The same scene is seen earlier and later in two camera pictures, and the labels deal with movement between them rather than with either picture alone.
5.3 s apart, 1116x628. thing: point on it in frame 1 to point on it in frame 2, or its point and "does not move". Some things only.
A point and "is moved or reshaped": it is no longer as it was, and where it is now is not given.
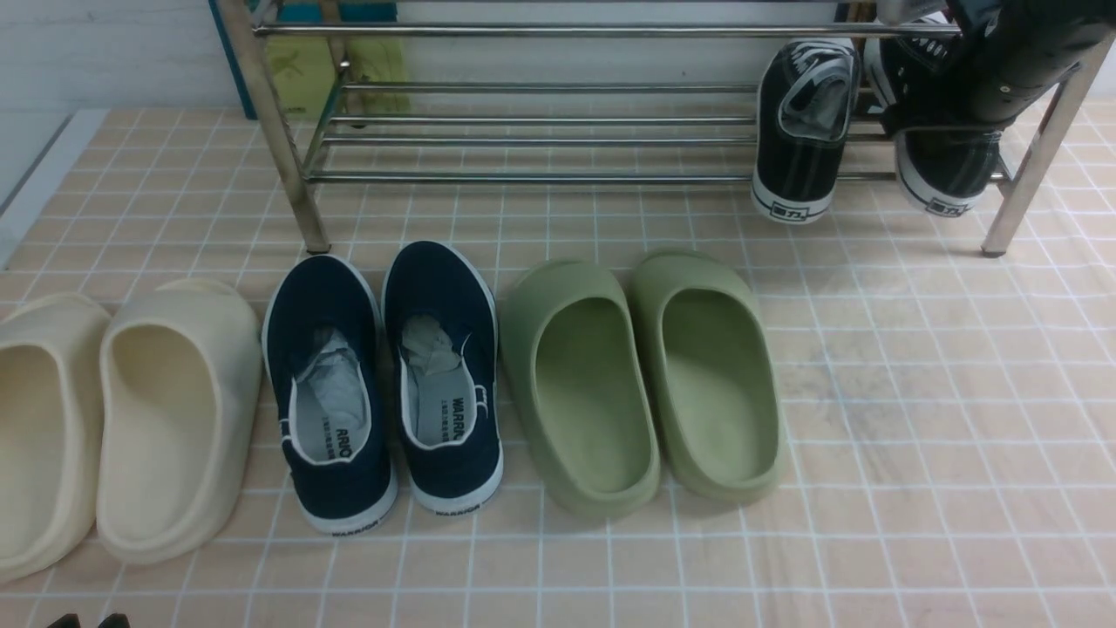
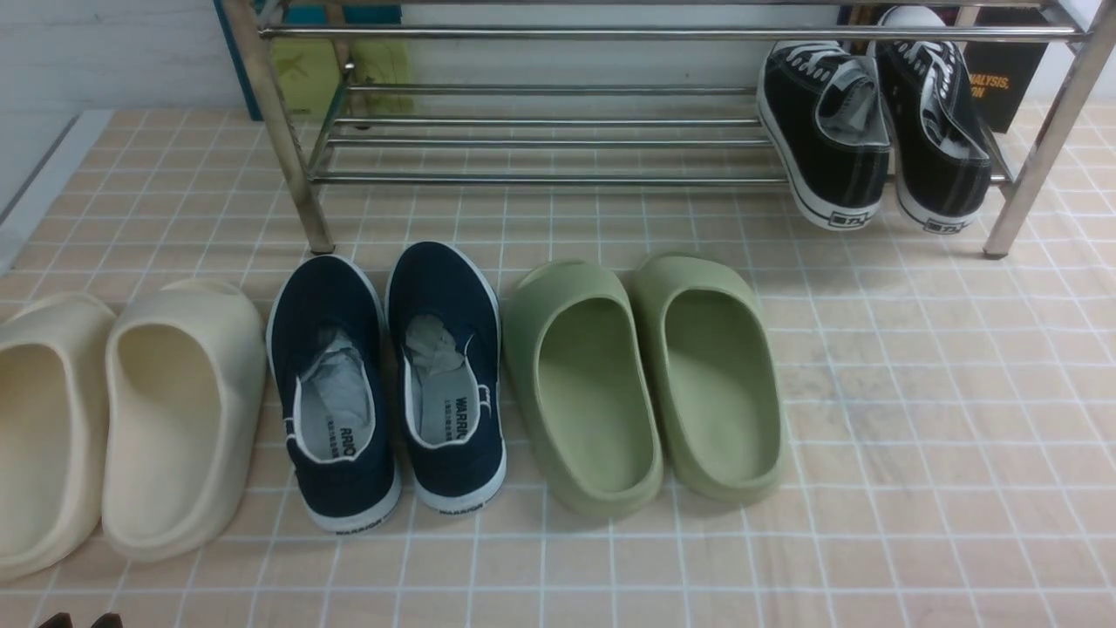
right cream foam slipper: (180, 373) does not move
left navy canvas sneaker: (325, 372) does not move
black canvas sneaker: (942, 170) is moved or reshaped
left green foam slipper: (585, 382) does not move
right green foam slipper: (713, 375) does not move
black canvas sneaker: (808, 96) is moved or reshaped
